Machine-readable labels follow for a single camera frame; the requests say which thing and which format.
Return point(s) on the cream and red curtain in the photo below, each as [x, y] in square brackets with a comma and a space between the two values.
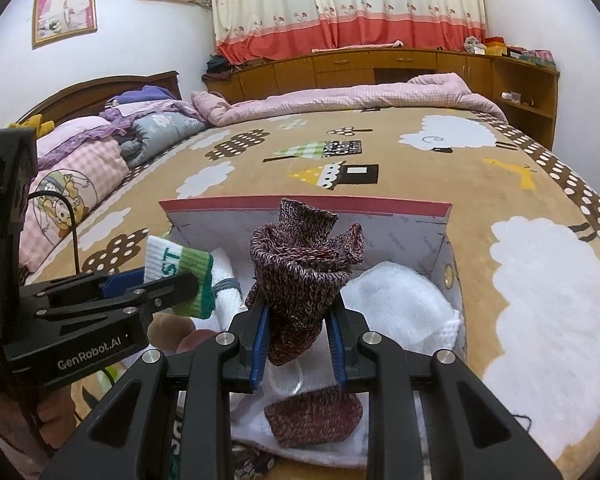
[350, 5]

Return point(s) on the framed wall picture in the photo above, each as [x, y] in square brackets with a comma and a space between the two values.
[65, 10]

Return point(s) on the grey blue padded quilt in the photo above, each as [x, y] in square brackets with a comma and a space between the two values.
[155, 135]

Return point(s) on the dark wooden headboard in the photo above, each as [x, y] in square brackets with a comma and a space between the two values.
[80, 92]

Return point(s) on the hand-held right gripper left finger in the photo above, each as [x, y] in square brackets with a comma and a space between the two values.
[261, 345]

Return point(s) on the pink makeup sponge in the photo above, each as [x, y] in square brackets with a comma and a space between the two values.
[200, 342]

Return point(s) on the maroon knit sock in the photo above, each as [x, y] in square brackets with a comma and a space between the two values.
[315, 417]
[300, 280]

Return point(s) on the folded quilts pile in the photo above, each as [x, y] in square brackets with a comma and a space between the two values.
[75, 135]

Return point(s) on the green and white sock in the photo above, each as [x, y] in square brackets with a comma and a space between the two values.
[190, 265]

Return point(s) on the person's left hand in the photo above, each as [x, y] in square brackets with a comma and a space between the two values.
[60, 415]

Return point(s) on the pink checked quilt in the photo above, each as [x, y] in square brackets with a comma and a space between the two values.
[330, 100]

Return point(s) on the pink plaid cartoon pillow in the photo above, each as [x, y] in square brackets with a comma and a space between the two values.
[70, 200]

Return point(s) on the yellow plush toy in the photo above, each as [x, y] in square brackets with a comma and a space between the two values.
[32, 124]

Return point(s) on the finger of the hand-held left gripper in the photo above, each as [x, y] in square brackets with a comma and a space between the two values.
[170, 292]
[122, 282]

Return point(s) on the dark clothes pile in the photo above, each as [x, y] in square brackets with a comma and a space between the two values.
[219, 66]

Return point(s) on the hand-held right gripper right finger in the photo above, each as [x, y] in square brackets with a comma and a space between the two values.
[337, 350]

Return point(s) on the long wooden cabinet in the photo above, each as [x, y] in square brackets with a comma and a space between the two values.
[340, 67]

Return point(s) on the red cardboard shoe box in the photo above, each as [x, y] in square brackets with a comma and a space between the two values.
[395, 240]

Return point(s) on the pile of small colourful boxes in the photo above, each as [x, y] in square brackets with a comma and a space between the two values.
[510, 50]

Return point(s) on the tan printed blanket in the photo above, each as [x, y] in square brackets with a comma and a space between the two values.
[430, 180]

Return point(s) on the white cloth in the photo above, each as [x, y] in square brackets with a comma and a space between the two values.
[400, 305]

